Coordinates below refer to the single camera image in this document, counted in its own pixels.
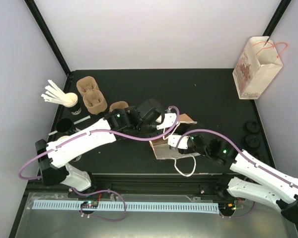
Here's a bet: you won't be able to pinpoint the brown paper bag white handles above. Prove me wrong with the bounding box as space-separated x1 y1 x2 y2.
149 114 200 177

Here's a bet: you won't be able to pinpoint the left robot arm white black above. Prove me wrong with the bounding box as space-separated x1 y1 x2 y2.
37 99 177 198

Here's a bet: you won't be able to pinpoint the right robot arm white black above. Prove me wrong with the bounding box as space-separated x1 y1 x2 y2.
168 129 298 225

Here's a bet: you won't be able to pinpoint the stacked brown pulp cup carriers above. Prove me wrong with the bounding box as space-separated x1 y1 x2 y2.
76 76 107 115

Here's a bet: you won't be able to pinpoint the white wrapped straw on table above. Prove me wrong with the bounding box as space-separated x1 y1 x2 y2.
48 116 91 136

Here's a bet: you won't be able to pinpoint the paper cup holding stirrers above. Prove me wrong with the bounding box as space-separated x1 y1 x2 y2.
64 93 81 116

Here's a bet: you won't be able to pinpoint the black paper cup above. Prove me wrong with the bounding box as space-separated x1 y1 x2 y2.
56 118 76 135

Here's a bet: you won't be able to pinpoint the small green circuit board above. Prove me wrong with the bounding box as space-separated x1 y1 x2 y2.
80 201 98 209

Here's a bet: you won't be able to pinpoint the bundle of white wrapped straws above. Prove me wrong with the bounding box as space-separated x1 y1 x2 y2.
41 80 68 105

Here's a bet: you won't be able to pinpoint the white printed paper bag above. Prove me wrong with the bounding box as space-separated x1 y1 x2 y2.
232 36 288 100

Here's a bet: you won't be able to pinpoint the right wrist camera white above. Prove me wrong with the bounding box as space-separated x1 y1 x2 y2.
167 135 189 147

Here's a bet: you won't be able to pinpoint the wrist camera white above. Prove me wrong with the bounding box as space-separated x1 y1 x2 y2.
156 113 177 130
167 135 189 147

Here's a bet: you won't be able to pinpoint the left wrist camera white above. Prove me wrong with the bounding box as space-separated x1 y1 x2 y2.
156 113 177 130

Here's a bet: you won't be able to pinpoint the black aluminium frame rail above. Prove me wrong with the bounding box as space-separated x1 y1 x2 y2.
27 173 293 199

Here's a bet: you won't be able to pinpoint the light blue cable duct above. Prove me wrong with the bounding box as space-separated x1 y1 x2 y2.
32 200 220 214

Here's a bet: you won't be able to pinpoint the left black corner post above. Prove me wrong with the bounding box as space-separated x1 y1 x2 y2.
24 0 71 76

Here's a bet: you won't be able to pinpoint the black corner post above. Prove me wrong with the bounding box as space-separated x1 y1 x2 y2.
262 0 291 37
24 0 71 76

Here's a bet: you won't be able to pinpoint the right black corner post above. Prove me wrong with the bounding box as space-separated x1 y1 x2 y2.
262 0 291 37

